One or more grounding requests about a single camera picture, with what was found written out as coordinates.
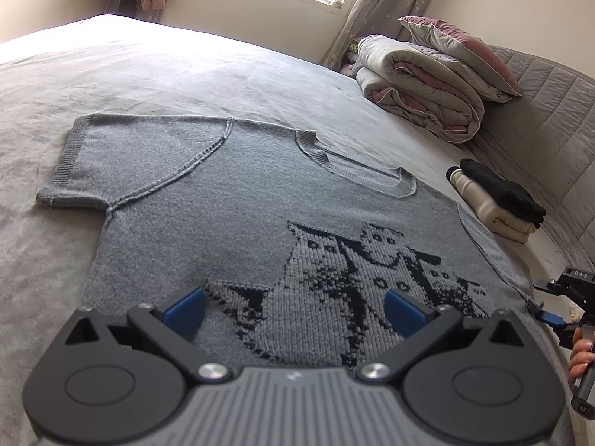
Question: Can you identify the grey quilted headboard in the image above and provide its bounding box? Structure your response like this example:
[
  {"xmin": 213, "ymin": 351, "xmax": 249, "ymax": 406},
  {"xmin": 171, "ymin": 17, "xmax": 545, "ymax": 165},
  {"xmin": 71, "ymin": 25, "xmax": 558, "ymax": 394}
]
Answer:
[{"xmin": 488, "ymin": 44, "xmax": 595, "ymax": 289}]

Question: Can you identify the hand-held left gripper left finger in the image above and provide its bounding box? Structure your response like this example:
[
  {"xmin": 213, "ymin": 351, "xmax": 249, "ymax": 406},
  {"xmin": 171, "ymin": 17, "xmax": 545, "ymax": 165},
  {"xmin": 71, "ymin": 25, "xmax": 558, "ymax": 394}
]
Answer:
[{"xmin": 65, "ymin": 287, "xmax": 233, "ymax": 384}]

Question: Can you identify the folded grey pink duvet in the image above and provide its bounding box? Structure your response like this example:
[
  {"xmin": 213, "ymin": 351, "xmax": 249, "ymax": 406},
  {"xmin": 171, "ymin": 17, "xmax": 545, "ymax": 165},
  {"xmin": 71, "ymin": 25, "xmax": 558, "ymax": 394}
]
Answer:
[{"xmin": 356, "ymin": 34, "xmax": 485, "ymax": 144}]

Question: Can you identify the grey knitted cat sweater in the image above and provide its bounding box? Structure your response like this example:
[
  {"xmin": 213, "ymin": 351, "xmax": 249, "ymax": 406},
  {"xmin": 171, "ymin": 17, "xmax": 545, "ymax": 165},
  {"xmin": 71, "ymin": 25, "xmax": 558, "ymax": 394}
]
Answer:
[{"xmin": 36, "ymin": 114, "xmax": 544, "ymax": 368}]

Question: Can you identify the folded beige garment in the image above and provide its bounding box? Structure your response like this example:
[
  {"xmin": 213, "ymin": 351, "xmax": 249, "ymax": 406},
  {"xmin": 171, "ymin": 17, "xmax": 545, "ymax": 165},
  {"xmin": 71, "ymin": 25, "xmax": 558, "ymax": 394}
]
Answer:
[{"xmin": 446, "ymin": 166, "xmax": 535, "ymax": 243}]

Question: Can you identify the person's right hand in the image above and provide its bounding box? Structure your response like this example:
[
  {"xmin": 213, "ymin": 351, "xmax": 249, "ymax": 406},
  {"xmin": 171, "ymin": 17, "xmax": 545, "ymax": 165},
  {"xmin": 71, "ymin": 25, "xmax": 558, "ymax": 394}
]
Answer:
[{"xmin": 569, "ymin": 326, "xmax": 595, "ymax": 382}]

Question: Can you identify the folded black garment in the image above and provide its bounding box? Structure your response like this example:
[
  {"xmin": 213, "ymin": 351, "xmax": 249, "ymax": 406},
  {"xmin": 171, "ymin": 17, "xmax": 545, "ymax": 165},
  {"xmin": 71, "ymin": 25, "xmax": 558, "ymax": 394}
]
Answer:
[{"xmin": 460, "ymin": 158, "xmax": 547, "ymax": 229}]

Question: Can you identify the grey star curtain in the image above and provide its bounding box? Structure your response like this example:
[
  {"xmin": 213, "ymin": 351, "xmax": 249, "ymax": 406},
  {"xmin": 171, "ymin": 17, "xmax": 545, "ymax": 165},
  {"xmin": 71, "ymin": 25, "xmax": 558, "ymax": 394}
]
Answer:
[{"xmin": 321, "ymin": 0, "xmax": 440, "ymax": 68}]

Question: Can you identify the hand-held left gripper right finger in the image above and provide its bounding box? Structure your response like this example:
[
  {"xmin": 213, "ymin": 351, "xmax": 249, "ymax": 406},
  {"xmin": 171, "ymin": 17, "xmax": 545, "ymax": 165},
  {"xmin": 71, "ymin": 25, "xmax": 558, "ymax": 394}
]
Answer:
[{"xmin": 356, "ymin": 288, "xmax": 525, "ymax": 385}]

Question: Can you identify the pink grey pillow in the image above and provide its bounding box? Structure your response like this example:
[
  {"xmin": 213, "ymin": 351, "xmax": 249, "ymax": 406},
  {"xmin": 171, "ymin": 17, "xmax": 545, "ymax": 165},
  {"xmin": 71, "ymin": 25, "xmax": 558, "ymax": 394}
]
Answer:
[{"xmin": 399, "ymin": 15, "xmax": 524, "ymax": 103}]

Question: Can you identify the bed with grey sheet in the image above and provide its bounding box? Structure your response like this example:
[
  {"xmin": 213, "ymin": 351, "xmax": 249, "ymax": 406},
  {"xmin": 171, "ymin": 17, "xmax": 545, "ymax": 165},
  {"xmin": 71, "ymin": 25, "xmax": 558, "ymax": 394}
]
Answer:
[{"xmin": 0, "ymin": 14, "xmax": 595, "ymax": 446}]

